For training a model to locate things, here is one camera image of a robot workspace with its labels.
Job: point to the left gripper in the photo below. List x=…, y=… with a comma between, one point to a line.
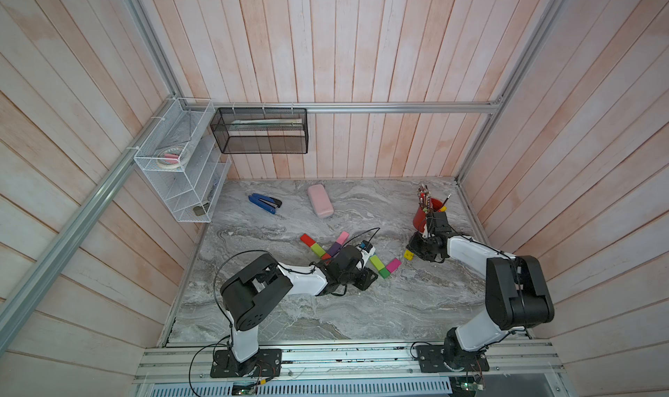
x=366, y=279

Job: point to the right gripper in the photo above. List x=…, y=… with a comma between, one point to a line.
x=412, y=246

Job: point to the purple block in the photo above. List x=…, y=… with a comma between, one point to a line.
x=334, y=249

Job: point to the lime green block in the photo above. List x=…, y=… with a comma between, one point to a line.
x=318, y=250

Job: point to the pink block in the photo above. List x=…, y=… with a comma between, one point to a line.
x=342, y=238

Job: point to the light green block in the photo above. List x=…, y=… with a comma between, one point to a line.
x=376, y=262

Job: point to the long red block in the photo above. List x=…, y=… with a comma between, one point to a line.
x=307, y=240

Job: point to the magenta block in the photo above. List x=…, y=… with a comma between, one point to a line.
x=393, y=265

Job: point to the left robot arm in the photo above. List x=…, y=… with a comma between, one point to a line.
x=254, y=292

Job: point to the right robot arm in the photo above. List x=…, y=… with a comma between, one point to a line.
x=516, y=294

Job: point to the red pencil cup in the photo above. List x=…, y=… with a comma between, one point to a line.
x=419, y=220

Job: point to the coloured pencils bunch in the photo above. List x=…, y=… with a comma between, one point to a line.
x=429, y=204

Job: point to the pink eraser case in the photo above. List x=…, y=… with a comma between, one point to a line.
x=320, y=201

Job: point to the blue stapler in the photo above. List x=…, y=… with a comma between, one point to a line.
x=266, y=203

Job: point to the black mesh basket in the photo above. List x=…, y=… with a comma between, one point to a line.
x=261, y=130

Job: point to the tape roll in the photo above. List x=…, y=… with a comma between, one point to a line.
x=171, y=158

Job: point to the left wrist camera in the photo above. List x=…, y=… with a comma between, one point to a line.
x=351, y=257

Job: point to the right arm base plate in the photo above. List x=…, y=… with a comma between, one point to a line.
x=434, y=359

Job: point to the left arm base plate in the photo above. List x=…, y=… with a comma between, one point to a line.
x=264, y=364

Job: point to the white wire shelf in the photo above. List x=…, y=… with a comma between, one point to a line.
x=191, y=192

